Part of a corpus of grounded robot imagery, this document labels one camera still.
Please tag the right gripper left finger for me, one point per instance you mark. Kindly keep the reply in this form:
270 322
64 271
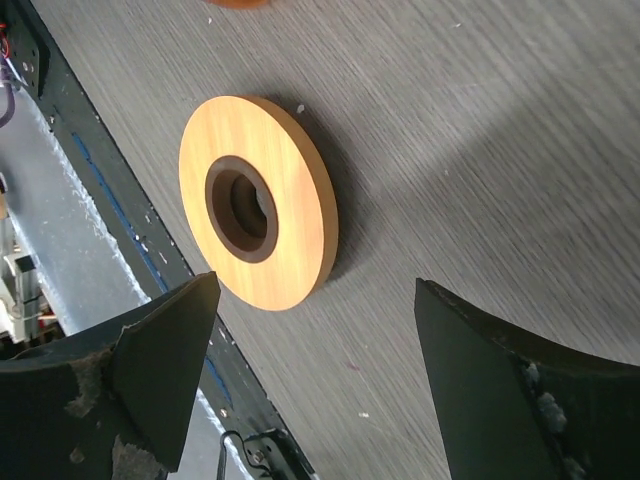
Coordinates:
113 401

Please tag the orange glass carafe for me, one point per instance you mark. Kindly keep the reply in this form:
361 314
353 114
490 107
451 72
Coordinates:
239 4

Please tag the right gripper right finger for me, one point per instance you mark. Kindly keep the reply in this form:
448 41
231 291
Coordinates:
513 405

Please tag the wooden ring collar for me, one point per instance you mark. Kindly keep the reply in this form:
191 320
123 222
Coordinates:
259 200

